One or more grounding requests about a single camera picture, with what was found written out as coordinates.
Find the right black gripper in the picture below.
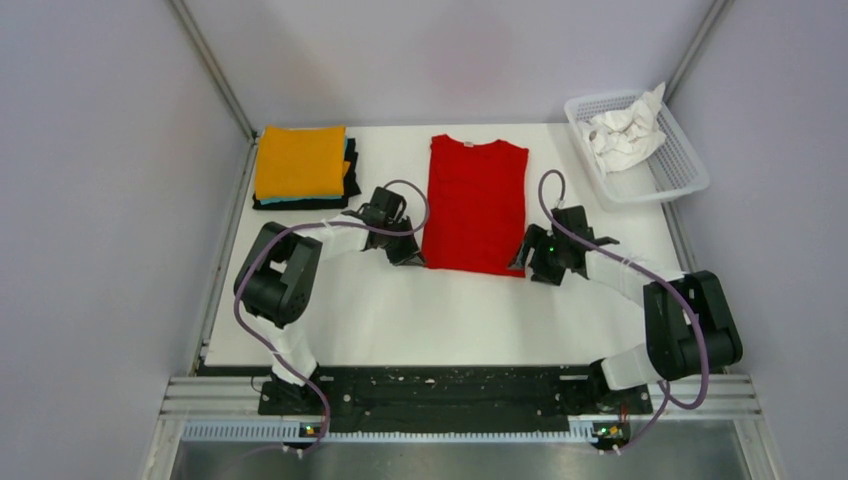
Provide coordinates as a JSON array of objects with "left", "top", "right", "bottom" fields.
[{"left": 508, "top": 224, "right": 570, "bottom": 286}]

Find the red t shirt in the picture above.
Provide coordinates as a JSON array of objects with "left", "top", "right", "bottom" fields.
[{"left": 422, "top": 134, "right": 529, "bottom": 278}]

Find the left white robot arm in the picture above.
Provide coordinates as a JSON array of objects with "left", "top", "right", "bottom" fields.
[{"left": 233, "top": 185, "right": 426, "bottom": 415}]

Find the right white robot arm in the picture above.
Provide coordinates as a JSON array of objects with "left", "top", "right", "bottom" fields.
[{"left": 507, "top": 206, "right": 743, "bottom": 412}]

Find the black folded t shirt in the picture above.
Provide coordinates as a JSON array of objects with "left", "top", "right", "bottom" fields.
[{"left": 252, "top": 137, "right": 361, "bottom": 211}]

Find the orange folded t shirt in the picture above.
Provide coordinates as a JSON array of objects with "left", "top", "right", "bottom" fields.
[{"left": 254, "top": 125, "right": 346, "bottom": 199}]

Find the white crumpled t shirt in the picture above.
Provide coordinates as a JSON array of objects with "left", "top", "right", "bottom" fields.
[{"left": 578, "top": 83, "right": 667, "bottom": 175}]

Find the white plastic basket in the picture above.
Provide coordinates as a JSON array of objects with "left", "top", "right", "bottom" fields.
[{"left": 563, "top": 90, "right": 710, "bottom": 211}]

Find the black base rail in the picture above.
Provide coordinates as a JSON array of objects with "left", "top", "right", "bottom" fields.
[{"left": 251, "top": 365, "right": 657, "bottom": 434}]

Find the aluminium frame rail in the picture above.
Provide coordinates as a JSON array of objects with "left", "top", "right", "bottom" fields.
[{"left": 160, "top": 375, "right": 762, "bottom": 420}]

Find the white cable duct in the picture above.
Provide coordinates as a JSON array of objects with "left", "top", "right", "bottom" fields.
[{"left": 182, "top": 420, "right": 598, "bottom": 444}]

